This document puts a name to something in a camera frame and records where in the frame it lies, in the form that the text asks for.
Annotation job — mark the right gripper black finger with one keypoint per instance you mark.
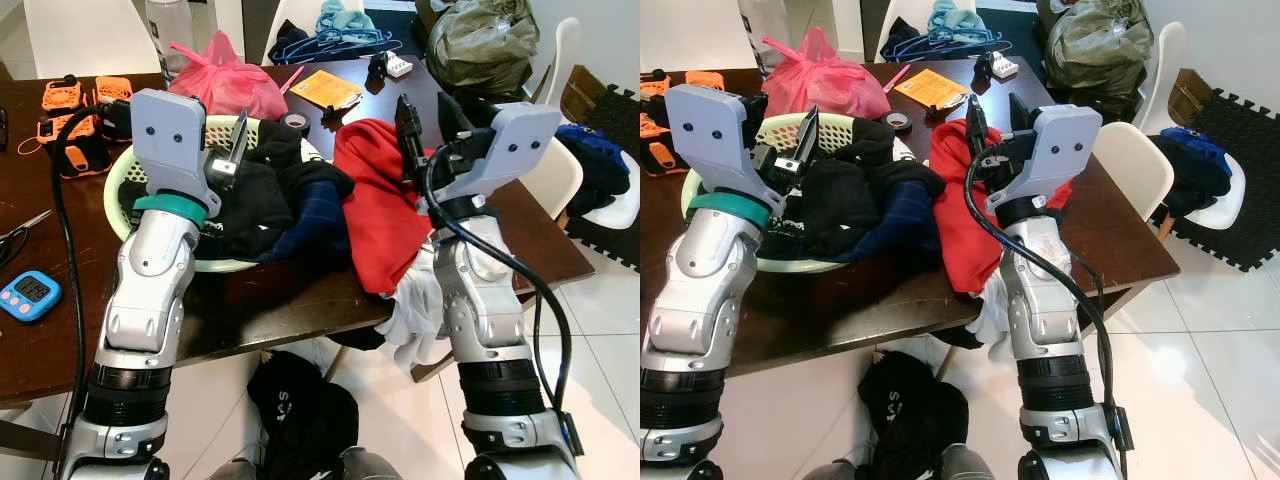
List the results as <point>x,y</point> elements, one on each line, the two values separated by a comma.
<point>977,130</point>
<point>452,118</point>
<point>408,135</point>
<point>1022,118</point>

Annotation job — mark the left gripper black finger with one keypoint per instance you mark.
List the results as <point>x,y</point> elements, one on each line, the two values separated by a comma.
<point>240,135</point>
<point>806,135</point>

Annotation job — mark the black white-printed garment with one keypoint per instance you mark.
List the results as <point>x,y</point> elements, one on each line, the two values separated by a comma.
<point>255,195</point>
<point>835,200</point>

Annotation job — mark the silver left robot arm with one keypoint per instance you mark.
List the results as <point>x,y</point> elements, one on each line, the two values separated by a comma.
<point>150,300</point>
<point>690,300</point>

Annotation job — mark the pink plastic bag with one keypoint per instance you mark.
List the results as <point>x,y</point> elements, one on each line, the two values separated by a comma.
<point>825,80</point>
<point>225,85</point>

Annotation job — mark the white power adapter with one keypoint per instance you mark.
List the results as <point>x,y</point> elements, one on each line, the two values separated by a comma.
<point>399,67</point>
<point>1005,66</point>

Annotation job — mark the black tape roll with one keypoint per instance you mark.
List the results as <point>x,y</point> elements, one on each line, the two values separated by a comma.
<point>898,122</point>
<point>296,121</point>

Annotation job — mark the black power adapter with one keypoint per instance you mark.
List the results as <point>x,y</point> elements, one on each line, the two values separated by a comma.
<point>982,68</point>
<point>378,68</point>

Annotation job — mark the yellow paper packet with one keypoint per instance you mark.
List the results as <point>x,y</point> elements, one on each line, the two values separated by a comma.
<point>930,88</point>
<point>325,88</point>

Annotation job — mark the red garment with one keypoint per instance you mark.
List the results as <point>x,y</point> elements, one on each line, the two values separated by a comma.
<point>955,220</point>
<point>375,200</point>

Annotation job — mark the pink pen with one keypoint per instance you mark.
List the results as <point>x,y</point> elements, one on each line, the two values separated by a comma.
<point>896,78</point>
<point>292,80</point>

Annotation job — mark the olive green bag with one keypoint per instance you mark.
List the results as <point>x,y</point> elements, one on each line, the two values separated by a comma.
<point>480,45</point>
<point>1095,45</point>

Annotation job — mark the bunch of blue hangers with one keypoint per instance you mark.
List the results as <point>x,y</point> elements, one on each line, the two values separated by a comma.
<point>350,45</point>
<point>960,45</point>

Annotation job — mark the small orange black device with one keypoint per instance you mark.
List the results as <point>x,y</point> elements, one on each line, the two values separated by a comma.
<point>62,95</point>
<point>652,85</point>
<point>705,80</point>
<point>112,90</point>

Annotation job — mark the navy blue garment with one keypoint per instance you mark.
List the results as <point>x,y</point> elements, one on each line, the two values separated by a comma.
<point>315,220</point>
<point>905,215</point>

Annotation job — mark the large orange black device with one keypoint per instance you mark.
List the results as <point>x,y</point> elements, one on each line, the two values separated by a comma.
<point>75,145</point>
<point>662,155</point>

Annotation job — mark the pale green laundry basket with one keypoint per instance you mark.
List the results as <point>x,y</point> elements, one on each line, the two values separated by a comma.
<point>790,265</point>
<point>120,195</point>

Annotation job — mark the teal cloth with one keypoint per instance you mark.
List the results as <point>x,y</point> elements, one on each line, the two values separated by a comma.
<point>345,18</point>
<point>955,18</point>

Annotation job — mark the clear water bottle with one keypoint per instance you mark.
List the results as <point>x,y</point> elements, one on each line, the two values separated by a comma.
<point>762,25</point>
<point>170,30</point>

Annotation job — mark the brown wooden box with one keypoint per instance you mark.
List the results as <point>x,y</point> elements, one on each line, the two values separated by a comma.
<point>1188,95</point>
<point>580,92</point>

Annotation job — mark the blue black clothes heap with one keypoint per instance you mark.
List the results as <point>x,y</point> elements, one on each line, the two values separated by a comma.
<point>595,165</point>
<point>1190,170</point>

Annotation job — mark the black foam puzzle mat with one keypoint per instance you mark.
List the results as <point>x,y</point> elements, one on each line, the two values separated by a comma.
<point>620,120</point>
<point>1250,130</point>

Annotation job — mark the white cloth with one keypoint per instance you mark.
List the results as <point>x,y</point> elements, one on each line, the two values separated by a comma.
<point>990,310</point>
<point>415,310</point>

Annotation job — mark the black scissors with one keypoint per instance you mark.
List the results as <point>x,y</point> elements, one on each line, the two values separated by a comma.
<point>12,243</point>

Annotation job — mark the blue digital timer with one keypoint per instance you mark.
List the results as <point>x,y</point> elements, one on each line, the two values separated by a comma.
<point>30,295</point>

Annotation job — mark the black lettered garment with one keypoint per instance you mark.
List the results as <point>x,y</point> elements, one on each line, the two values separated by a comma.
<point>300,410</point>
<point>910,410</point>

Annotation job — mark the grey robot left leg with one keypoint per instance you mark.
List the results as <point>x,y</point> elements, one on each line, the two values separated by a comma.
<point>235,470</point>
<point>830,472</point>

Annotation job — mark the grey robot leg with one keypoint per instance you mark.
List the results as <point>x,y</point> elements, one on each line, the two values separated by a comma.
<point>235,470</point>
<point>965,464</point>
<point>370,466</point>
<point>830,472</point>

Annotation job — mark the grey robot right leg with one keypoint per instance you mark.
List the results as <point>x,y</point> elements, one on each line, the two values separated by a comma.
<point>965,464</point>
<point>370,466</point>

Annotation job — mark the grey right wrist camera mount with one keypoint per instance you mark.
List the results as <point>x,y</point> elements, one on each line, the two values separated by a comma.
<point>1060,145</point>
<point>515,140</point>

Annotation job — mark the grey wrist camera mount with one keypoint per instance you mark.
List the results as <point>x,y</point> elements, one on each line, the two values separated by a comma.
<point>705,135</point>
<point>515,140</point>
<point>1060,145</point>
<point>170,135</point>

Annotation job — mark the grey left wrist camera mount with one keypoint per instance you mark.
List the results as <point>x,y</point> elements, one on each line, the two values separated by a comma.
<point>705,135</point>
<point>170,135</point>

